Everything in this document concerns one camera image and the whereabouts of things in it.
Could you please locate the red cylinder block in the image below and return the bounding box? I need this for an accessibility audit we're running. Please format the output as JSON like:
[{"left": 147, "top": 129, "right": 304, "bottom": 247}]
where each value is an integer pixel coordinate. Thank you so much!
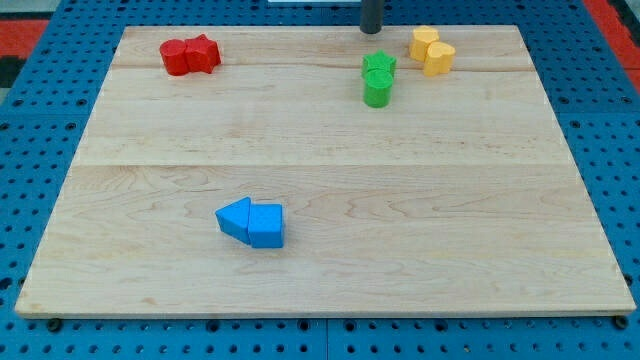
[{"left": 159, "top": 39, "right": 189, "bottom": 76}]

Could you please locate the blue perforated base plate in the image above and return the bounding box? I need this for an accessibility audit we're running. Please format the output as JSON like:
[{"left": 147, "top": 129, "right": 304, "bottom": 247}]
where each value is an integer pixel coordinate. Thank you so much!
[{"left": 1, "top": 0, "right": 639, "bottom": 359}]

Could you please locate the light wooden board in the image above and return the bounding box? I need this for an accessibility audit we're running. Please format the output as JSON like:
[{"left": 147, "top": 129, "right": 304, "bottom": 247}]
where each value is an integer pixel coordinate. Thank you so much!
[{"left": 15, "top": 25, "right": 636, "bottom": 319}]

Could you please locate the yellow pentagon block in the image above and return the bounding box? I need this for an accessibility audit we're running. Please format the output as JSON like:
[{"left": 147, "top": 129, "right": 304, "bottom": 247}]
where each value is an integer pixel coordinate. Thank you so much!
[{"left": 409, "top": 25, "right": 439, "bottom": 62}]

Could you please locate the green cylinder block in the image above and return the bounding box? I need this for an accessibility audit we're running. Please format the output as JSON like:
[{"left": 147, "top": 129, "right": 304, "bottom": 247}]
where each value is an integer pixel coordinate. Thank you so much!
[{"left": 363, "top": 70, "right": 394, "bottom": 108}]

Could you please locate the blue triangle block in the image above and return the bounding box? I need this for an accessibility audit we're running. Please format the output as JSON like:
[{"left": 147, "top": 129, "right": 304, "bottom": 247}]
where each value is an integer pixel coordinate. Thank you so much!
[{"left": 215, "top": 197, "right": 251, "bottom": 245}]

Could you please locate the green star block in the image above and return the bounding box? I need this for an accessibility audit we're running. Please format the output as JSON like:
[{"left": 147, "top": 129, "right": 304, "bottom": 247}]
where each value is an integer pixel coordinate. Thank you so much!
[{"left": 361, "top": 50, "right": 397, "bottom": 78}]

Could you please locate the blue cube block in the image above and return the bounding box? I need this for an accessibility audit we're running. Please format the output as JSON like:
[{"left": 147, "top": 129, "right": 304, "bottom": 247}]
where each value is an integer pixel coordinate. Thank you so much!
[{"left": 248, "top": 204, "right": 284, "bottom": 249}]

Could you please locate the yellow heart block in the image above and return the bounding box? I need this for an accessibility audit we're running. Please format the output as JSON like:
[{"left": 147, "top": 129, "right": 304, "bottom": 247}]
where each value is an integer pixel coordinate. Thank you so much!
[{"left": 423, "top": 41, "right": 456, "bottom": 76}]

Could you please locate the red star block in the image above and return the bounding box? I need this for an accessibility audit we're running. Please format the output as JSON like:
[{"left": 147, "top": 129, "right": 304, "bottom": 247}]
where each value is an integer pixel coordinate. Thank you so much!
[{"left": 185, "top": 34, "right": 221, "bottom": 74}]

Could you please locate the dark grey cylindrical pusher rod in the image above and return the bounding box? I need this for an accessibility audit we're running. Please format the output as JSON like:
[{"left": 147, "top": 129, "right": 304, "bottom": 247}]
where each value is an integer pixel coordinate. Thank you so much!
[{"left": 359, "top": 0, "right": 384, "bottom": 34}]

